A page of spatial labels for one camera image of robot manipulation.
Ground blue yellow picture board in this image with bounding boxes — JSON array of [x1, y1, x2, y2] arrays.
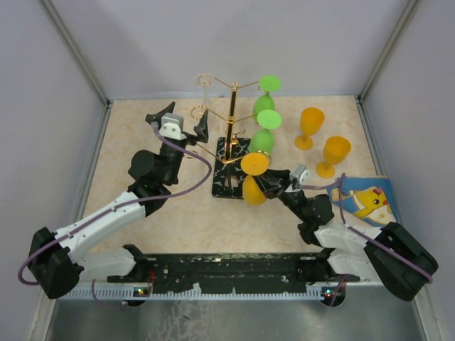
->
[[327, 177, 397, 227]]

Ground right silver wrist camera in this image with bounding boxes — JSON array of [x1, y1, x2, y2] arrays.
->
[[289, 164, 311, 185]]

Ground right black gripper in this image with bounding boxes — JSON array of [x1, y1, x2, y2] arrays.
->
[[250, 165, 309, 222]]

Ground gold wine glass rack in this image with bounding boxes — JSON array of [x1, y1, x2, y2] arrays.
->
[[191, 76, 259, 200]]

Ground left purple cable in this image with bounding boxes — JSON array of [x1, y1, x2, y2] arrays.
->
[[17, 124, 213, 310]]

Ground green plastic wine glass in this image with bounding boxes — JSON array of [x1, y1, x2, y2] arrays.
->
[[253, 75, 282, 115], [248, 109, 282, 154]]

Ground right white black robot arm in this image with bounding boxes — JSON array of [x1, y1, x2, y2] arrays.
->
[[254, 169, 439, 301]]

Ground clear wine glass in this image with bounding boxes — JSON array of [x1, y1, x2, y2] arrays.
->
[[196, 73, 214, 116]]

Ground orange plastic wine glass back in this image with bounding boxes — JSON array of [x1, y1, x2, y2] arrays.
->
[[294, 107, 325, 151]]

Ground green plastic wine glass front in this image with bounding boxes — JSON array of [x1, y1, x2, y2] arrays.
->
[[253, 75, 282, 115]]

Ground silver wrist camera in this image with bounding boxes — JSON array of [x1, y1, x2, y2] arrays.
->
[[289, 164, 311, 185], [159, 113, 185, 141]]

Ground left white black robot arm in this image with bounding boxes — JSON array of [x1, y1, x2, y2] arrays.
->
[[21, 103, 209, 299]]

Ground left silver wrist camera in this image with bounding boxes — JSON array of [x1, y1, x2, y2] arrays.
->
[[159, 113, 185, 141]]

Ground orange plastic wine glass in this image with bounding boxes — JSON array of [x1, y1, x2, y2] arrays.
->
[[316, 136, 352, 178], [240, 152, 269, 205], [294, 107, 325, 151]]

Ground green plastic wine glass back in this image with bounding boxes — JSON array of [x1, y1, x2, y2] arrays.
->
[[248, 109, 282, 154]]

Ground black mounting rail base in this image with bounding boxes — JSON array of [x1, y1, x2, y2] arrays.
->
[[106, 243, 360, 308]]

